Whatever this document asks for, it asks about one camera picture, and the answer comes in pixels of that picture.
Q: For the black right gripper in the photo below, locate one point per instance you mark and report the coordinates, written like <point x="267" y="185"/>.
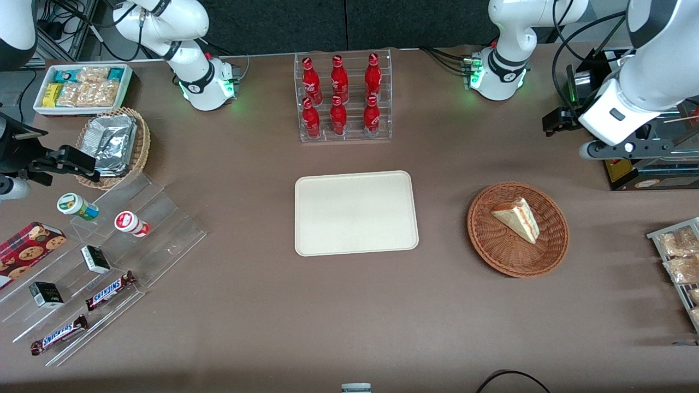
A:
<point x="12" y="146"/>

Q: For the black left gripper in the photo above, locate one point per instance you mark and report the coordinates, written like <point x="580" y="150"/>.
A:
<point x="569" y="117"/>

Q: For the triangular sandwich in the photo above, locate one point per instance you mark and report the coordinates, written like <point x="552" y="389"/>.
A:
<point x="519" y="219"/>

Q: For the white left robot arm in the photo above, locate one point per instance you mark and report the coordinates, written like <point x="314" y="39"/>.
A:
<point x="655" y="65"/>

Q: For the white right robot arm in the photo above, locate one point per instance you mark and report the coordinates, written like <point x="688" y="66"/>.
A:
<point x="185" y="22"/>

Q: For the light tan wicker basket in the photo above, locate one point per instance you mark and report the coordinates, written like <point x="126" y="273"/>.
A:
<point x="143" y="144"/>

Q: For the brown round wicker basket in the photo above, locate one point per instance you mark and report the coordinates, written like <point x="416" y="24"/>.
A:
<point x="502" y="251"/>

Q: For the cream plastic tray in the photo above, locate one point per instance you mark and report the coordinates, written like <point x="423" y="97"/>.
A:
<point x="355" y="218"/>

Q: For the green lidded sunflower cup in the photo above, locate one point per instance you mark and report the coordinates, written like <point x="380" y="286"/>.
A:
<point x="75" y="206"/>

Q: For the silver foil wrapped package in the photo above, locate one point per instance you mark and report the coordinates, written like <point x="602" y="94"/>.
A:
<point x="112" y="143"/>

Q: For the yellow snack packet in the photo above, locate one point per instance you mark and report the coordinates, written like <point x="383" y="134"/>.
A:
<point x="52" y="95"/>

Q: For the clear bag of crackers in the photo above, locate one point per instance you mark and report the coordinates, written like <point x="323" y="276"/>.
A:
<point x="93" y="75"/>
<point x="90" y="94"/>

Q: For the teal snack packet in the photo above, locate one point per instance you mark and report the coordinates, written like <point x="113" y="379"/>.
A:
<point x="116" y="73"/>
<point x="66" y="76"/>

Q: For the red lidded strawberry cup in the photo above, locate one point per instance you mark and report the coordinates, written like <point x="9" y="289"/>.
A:
<point x="130" y="222"/>

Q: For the red tartan cookie box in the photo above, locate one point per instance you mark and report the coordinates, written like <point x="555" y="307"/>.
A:
<point x="27" y="251"/>

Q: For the small black carton box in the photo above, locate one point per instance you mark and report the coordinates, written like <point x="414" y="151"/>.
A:
<point x="46" y="295"/>
<point x="96" y="260"/>

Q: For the white rectangular snack bin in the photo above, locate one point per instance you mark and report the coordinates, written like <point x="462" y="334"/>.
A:
<point x="126" y="82"/>

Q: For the clear acrylic stepped shelf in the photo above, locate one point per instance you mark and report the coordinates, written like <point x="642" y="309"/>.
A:
<point x="164" y="229"/>

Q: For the Snickers chocolate bar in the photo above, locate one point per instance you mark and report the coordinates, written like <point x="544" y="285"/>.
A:
<point x="109" y="291"/>
<point x="59" y="334"/>

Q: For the grey snack rack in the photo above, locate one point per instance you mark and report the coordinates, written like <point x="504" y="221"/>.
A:
<point x="653" y="236"/>

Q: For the clear bag of biscuits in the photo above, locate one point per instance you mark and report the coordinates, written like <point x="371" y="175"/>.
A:
<point x="680" y="242"/>
<point x="683" y="269"/>

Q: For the clear acrylic bottle rack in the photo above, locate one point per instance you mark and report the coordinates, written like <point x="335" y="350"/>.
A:
<point x="382" y="87"/>

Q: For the red cola bottle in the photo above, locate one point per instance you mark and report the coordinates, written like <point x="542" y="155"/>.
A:
<point x="339" y="81"/>
<point x="338" y="117"/>
<point x="311" y="82"/>
<point x="372" y="117"/>
<point x="311" y="120"/>
<point x="373" y="77"/>

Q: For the small grey object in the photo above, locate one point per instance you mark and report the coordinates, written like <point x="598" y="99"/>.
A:
<point x="356" y="388"/>

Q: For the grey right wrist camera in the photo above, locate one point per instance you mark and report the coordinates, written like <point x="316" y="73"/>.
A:
<point x="13" y="189"/>

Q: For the aluminium frame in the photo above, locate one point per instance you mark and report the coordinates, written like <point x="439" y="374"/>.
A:
<point x="76" y="33"/>

